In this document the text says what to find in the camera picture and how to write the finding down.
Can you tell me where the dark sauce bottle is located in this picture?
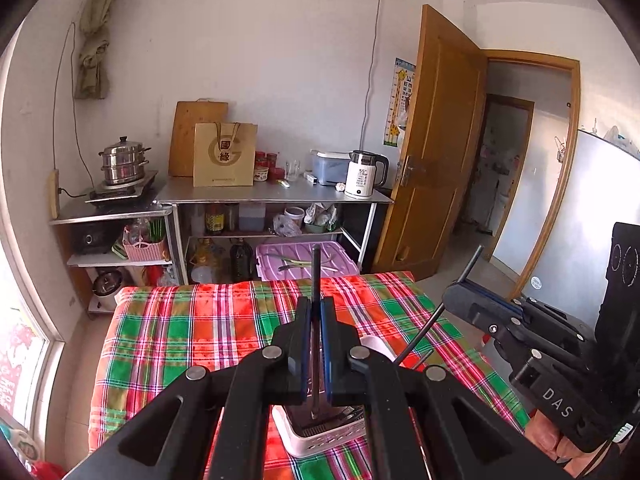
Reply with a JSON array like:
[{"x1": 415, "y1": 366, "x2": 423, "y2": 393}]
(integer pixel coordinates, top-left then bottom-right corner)
[{"x1": 205, "y1": 203, "x2": 225, "y2": 235}]

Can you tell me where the person's right hand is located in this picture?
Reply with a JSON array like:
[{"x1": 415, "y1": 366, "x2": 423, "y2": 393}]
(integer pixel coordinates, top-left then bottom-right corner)
[{"x1": 525, "y1": 407, "x2": 616, "y2": 480}]

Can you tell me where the brown wooden door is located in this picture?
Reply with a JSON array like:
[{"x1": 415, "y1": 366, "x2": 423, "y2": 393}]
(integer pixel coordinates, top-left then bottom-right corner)
[{"x1": 372, "y1": 4, "x2": 488, "y2": 281}]

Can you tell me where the steel steamer pot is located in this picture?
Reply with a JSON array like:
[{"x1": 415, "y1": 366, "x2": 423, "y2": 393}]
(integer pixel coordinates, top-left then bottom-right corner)
[{"x1": 98, "y1": 136, "x2": 152, "y2": 186}]

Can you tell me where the steel kitchen table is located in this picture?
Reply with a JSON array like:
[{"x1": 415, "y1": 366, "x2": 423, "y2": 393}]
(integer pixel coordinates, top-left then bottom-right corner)
[{"x1": 155, "y1": 177, "x2": 394, "y2": 286}]

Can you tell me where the air conditioner cable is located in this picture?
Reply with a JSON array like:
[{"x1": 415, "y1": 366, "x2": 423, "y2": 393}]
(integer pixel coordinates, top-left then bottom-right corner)
[{"x1": 359, "y1": 0, "x2": 383, "y2": 153}]

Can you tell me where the steel side shelf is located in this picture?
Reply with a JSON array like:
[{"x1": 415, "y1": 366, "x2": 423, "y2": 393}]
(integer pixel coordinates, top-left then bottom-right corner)
[{"x1": 49, "y1": 204, "x2": 177, "y2": 316}]

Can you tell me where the black induction cooker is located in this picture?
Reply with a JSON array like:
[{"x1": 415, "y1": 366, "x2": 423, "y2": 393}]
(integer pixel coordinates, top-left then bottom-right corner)
[{"x1": 84, "y1": 170, "x2": 160, "y2": 206}]

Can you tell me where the crumpled plastic bag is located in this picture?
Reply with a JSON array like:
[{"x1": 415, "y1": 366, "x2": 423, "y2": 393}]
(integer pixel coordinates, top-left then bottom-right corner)
[{"x1": 272, "y1": 214, "x2": 302, "y2": 237}]

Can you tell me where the tied beige curtain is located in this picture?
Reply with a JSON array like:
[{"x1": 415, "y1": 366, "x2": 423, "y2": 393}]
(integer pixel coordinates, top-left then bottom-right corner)
[{"x1": 74, "y1": 0, "x2": 126, "y2": 101}]

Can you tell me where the colourful wall poster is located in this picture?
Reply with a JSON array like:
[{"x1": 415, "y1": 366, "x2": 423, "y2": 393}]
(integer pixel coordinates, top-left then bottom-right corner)
[{"x1": 384, "y1": 57, "x2": 417, "y2": 148}]

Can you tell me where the white electric kettle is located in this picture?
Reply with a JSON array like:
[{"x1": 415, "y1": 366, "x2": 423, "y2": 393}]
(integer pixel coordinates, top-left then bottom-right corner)
[{"x1": 345, "y1": 150, "x2": 390, "y2": 200}]

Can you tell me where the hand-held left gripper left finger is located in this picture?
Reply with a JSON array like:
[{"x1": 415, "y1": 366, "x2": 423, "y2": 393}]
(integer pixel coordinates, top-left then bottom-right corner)
[{"x1": 65, "y1": 296, "x2": 313, "y2": 480}]

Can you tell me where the dark oil bottle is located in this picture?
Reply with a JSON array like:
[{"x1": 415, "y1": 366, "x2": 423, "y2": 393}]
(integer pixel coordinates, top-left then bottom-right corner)
[{"x1": 230, "y1": 240, "x2": 254, "y2": 282}]

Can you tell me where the red patterned mat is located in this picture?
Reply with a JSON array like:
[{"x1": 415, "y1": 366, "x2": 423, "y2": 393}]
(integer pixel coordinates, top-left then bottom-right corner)
[{"x1": 0, "y1": 321, "x2": 47, "y2": 418}]

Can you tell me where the tan paper bag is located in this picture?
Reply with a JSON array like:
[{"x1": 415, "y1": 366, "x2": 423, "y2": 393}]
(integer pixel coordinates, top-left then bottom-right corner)
[{"x1": 193, "y1": 122, "x2": 259, "y2": 188}]

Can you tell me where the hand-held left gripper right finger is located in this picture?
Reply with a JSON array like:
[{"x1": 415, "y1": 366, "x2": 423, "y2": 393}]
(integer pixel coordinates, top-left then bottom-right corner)
[{"x1": 320, "y1": 296, "x2": 571, "y2": 480}]

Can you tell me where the clear plastic storage box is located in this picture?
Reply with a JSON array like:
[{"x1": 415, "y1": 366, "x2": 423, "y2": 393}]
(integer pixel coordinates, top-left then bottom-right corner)
[{"x1": 309, "y1": 149, "x2": 352, "y2": 186}]

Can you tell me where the silver refrigerator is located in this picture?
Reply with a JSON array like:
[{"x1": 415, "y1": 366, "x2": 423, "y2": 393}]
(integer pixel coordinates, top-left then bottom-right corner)
[{"x1": 520, "y1": 129, "x2": 640, "y2": 326}]

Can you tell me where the wooden wall strip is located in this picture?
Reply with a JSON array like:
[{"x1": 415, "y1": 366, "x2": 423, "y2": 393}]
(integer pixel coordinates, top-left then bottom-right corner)
[{"x1": 47, "y1": 170, "x2": 61, "y2": 221}]

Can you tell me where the white plastic bag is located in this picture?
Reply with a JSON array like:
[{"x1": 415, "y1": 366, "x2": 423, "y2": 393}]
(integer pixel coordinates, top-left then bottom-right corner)
[{"x1": 602, "y1": 125, "x2": 640, "y2": 159}]

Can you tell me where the purple plastic bin lid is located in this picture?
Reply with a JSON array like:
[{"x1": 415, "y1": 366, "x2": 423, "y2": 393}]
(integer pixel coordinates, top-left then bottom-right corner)
[{"x1": 256, "y1": 241, "x2": 360, "y2": 282}]

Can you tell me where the thin black wall cable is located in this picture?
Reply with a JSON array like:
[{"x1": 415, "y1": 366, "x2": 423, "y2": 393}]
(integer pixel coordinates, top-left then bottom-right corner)
[{"x1": 51, "y1": 21, "x2": 103, "y2": 198}]

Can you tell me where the black kitchen appliance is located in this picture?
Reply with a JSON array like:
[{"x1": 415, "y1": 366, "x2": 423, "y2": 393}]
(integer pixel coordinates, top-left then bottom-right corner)
[{"x1": 74, "y1": 225, "x2": 109, "y2": 254}]

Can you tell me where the plaid tablecloth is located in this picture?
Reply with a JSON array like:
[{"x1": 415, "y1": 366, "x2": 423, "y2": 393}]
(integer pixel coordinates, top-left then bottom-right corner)
[{"x1": 87, "y1": 271, "x2": 531, "y2": 480}]

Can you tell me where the grey plastic jug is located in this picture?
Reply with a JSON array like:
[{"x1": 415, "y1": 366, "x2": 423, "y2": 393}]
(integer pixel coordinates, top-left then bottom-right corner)
[{"x1": 238, "y1": 203, "x2": 266, "y2": 233}]

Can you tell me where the yellow oil bottle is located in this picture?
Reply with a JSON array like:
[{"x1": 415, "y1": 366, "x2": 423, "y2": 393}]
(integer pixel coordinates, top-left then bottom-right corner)
[{"x1": 191, "y1": 239, "x2": 224, "y2": 283}]

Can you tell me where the black chopstick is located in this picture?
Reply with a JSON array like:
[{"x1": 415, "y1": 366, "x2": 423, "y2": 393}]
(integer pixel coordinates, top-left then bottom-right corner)
[
  {"x1": 310, "y1": 245, "x2": 324, "y2": 419},
  {"x1": 394, "y1": 245, "x2": 485, "y2": 365}
]

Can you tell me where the small steel cooker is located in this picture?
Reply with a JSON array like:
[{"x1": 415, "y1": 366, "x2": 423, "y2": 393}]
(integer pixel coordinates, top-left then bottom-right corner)
[{"x1": 91, "y1": 268, "x2": 127, "y2": 300}]

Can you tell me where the small pink woven basket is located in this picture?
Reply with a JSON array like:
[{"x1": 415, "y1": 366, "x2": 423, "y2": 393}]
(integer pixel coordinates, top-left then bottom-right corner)
[{"x1": 122, "y1": 225, "x2": 169, "y2": 262}]

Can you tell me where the wooden cutting board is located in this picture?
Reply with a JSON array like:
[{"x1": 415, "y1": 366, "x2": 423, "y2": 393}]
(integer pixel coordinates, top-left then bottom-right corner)
[{"x1": 168, "y1": 101, "x2": 229, "y2": 177}]

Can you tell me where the pink plastic utensil basket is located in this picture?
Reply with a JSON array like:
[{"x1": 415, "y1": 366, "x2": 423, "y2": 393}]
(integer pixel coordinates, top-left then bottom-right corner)
[{"x1": 271, "y1": 335, "x2": 416, "y2": 460}]

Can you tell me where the brown door frame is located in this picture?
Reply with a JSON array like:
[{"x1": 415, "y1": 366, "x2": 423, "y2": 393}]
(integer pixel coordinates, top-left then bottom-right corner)
[{"x1": 480, "y1": 49, "x2": 583, "y2": 306}]

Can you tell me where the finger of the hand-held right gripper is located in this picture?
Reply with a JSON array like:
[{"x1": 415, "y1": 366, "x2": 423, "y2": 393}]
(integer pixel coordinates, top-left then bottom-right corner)
[
  {"x1": 451, "y1": 281, "x2": 596, "y2": 343},
  {"x1": 442, "y1": 286, "x2": 593, "y2": 376}
]

